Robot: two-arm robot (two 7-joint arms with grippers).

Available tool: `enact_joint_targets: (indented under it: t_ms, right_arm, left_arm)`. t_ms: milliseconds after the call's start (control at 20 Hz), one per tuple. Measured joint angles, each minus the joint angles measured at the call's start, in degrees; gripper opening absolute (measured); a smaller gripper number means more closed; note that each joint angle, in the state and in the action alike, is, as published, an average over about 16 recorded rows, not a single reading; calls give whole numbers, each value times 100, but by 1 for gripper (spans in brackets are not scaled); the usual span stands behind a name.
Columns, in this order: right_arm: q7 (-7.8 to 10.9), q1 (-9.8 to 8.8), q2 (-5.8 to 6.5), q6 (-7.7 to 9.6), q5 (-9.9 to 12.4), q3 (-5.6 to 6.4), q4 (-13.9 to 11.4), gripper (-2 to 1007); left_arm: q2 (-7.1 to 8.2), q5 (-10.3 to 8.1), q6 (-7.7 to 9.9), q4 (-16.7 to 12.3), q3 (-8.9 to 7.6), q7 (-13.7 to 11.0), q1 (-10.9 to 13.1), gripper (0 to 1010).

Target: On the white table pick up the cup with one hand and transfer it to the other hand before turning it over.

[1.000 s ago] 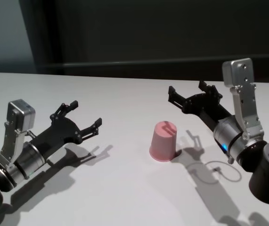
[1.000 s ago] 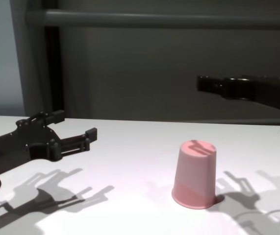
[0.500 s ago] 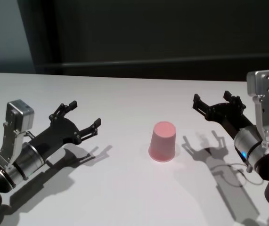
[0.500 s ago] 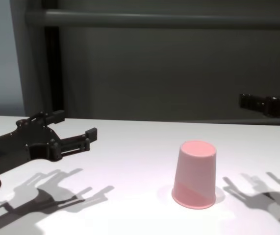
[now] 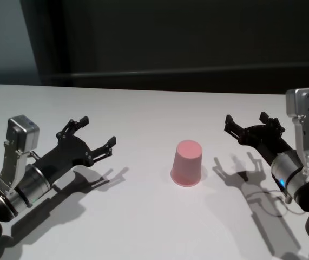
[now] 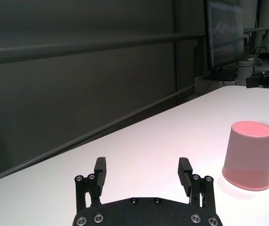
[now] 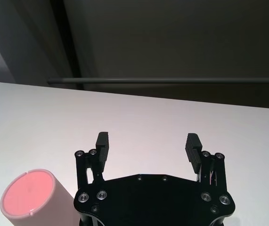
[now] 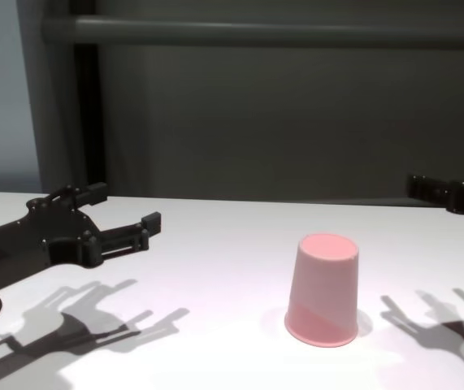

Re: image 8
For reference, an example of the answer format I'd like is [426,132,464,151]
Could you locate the grey horizontal rail bar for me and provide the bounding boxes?
[42,16,464,45]

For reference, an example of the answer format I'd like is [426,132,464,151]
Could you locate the dark vertical frame post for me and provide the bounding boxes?
[15,0,106,194]

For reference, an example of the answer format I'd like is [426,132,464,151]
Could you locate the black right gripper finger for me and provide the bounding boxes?
[405,173,453,204]

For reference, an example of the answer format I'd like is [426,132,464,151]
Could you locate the dark low rail bar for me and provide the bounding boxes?
[105,187,464,203]

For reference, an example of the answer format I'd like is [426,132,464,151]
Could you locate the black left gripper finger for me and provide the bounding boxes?
[46,182,109,212]
[77,210,163,266]

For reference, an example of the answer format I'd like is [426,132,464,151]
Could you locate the pink plastic cup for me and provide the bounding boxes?
[284,232,359,349]

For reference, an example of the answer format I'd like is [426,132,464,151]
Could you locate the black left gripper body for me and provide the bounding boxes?
[0,197,103,297]

